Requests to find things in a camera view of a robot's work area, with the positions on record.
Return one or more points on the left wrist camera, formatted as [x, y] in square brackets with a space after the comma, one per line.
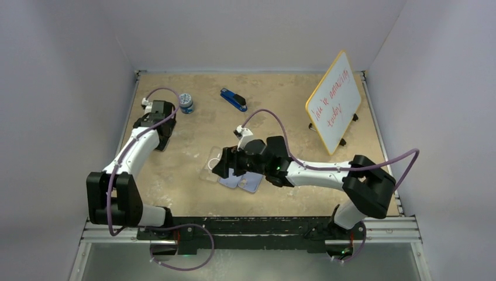
[145, 103]

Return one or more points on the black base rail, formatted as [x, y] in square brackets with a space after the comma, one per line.
[311, 234]

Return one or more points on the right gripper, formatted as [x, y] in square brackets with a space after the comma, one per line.
[230, 159]

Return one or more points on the yellow framed whiteboard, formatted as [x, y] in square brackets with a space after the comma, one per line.
[334, 102]

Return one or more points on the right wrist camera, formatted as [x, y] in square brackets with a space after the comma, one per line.
[244, 136]

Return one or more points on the blue white jar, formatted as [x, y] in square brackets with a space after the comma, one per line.
[186, 103]

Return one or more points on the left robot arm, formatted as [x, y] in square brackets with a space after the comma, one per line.
[113, 196]

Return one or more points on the lilac phone case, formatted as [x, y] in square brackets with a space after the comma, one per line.
[250, 182]
[231, 181]

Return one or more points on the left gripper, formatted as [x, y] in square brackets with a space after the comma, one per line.
[162, 144]

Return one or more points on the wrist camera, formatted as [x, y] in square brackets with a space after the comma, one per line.
[145, 103]
[244, 136]

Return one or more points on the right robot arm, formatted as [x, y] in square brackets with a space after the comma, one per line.
[369, 189]

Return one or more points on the blue stapler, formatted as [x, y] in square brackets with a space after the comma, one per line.
[234, 99]

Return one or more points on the clear magsafe phone case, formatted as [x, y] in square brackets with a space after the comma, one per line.
[212, 159]

